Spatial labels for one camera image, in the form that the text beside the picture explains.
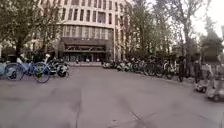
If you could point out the pale parked scooter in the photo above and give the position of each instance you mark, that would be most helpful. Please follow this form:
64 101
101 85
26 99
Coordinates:
202 86
216 91

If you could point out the row of parked bicycles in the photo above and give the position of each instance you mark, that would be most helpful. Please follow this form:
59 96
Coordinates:
150 66
40 70

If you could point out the grey paved slab road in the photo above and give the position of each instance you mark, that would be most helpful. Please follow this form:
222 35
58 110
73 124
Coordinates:
100 96

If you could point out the row of trees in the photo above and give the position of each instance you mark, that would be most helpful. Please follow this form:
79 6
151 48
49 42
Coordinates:
150 26
20 23

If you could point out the person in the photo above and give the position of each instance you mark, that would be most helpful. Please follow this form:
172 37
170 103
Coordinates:
197 68

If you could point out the large pale curved building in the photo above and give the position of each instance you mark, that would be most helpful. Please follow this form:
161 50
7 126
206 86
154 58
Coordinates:
86 20

